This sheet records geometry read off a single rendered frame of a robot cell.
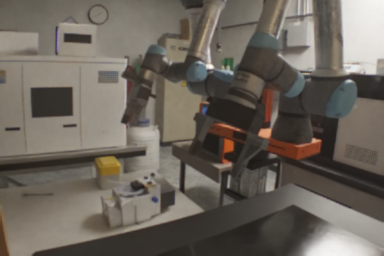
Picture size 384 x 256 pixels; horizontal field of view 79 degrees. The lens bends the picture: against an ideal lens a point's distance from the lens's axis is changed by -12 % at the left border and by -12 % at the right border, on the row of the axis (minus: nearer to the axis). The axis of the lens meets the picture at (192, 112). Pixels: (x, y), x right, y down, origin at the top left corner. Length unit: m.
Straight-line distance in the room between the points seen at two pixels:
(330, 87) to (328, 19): 0.19
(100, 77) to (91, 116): 0.23
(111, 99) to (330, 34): 1.18
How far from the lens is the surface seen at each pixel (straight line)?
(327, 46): 0.82
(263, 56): 0.61
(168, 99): 4.65
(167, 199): 0.92
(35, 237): 0.88
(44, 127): 1.53
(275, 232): 0.33
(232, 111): 0.59
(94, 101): 1.54
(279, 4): 0.85
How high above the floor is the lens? 1.38
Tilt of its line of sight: 9 degrees down
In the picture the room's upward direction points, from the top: 3 degrees clockwise
